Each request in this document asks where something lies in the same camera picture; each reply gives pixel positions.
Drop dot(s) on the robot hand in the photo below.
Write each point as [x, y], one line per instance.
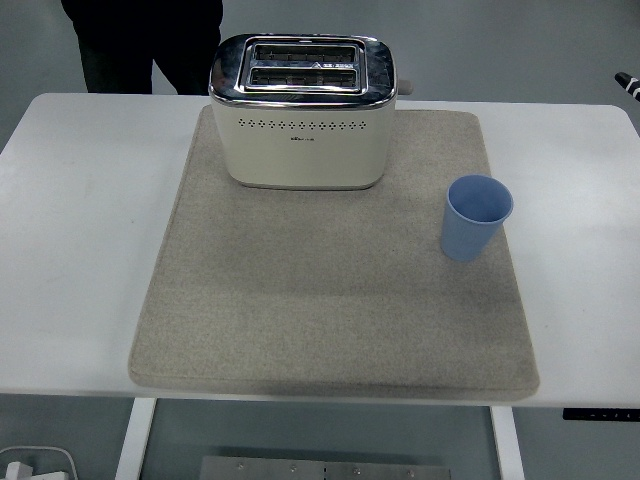
[631, 86]

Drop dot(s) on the light blue plastic cup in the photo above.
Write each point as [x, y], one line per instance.
[467, 235]

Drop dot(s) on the grey toaster lever knob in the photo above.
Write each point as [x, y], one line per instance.
[406, 86]

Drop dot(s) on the black table control panel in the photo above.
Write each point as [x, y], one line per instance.
[600, 414]

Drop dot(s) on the cream and chrome toaster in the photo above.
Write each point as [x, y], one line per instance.
[305, 155]

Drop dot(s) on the white table leg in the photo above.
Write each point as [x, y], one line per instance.
[134, 440]
[509, 445]

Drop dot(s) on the beige fabric mat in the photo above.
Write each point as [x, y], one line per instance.
[310, 300]

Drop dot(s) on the person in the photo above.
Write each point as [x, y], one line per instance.
[125, 45]

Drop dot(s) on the white rounded tray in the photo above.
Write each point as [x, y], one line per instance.
[60, 462]

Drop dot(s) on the white plug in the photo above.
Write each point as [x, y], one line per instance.
[17, 471]

